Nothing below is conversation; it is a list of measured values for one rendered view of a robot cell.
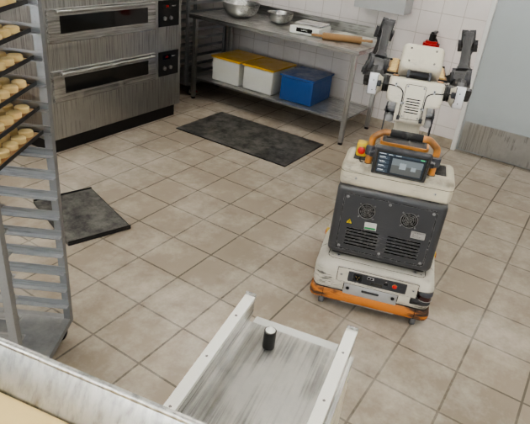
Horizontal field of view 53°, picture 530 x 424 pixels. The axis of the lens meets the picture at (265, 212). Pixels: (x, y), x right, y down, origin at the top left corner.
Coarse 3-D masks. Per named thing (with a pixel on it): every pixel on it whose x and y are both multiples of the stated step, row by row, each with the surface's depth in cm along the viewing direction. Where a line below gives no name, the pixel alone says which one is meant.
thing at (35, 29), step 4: (0, 20) 178; (4, 20) 178; (4, 24) 179; (8, 24) 179; (12, 24) 179; (16, 24) 179; (20, 24) 179; (24, 24) 179; (28, 24) 179; (32, 24) 179; (36, 24) 179; (20, 28) 179; (24, 28) 179; (28, 28) 179; (32, 28) 179; (36, 28) 179; (32, 32) 179; (36, 32) 180; (40, 32) 180
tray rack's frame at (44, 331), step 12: (24, 312) 241; (36, 312) 242; (48, 312) 243; (0, 324) 233; (24, 324) 235; (36, 324) 236; (48, 324) 236; (60, 324) 237; (36, 336) 229; (48, 336) 230; (60, 336) 231; (36, 348) 223; (48, 348) 224
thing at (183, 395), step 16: (240, 304) 144; (240, 320) 139; (224, 336) 132; (208, 352) 127; (224, 352) 134; (192, 368) 122; (208, 368) 125; (192, 384) 118; (176, 400) 113; (192, 400) 120
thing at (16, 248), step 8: (8, 248) 223; (16, 248) 223; (24, 248) 223; (32, 248) 223; (40, 248) 222; (48, 248) 222; (56, 248) 222; (40, 256) 221; (48, 256) 221; (56, 256) 222
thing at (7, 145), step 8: (16, 128) 193; (8, 136) 186; (16, 136) 186; (24, 136) 187; (32, 136) 192; (0, 144) 181; (8, 144) 180; (16, 144) 181; (24, 144) 186; (0, 152) 174; (8, 152) 175; (0, 160) 171
